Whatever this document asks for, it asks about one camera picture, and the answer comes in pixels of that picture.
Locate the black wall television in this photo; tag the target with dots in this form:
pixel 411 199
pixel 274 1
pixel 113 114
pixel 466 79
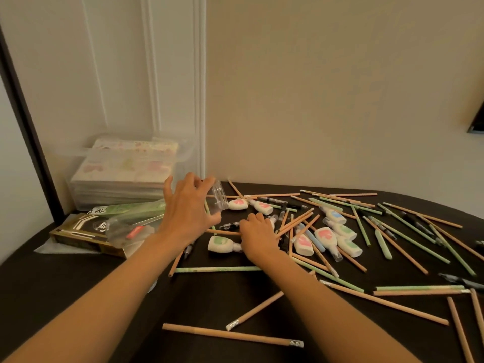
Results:
pixel 478 120

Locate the black framed panel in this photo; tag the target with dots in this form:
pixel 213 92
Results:
pixel 30 128

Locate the white green correction tape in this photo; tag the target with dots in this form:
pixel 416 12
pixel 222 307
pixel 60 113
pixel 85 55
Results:
pixel 349 248
pixel 344 231

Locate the clear tube of green pens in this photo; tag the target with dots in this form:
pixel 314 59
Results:
pixel 219 196

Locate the light green pencil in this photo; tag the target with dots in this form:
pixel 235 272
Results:
pixel 209 213
pixel 219 269
pixel 419 288

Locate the person's right hand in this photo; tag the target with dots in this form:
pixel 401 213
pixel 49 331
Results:
pixel 259 238

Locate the clear plastic storage bin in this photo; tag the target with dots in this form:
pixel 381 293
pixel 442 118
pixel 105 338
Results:
pixel 189 154

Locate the person's left forearm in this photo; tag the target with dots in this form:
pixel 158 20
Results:
pixel 94 310

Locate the cluster of pencils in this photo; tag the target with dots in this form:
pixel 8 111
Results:
pixel 397 246

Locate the person's left hand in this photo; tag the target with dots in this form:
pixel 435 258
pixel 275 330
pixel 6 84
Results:
pixel 185 215

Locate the white blue correction tape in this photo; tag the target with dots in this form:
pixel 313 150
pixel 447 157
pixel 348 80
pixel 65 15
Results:
pixel 334 215

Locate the person's right forearm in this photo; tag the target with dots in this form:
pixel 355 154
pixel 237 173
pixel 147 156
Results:
pixel 332 317

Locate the black gold pen box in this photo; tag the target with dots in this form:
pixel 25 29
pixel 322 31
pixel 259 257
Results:
pixel 75 232

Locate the white printed correction tape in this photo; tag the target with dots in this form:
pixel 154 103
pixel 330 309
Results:
pixel 273 221

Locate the green pencil box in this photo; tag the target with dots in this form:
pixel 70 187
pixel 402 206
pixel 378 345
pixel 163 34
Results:
pixel 124 209

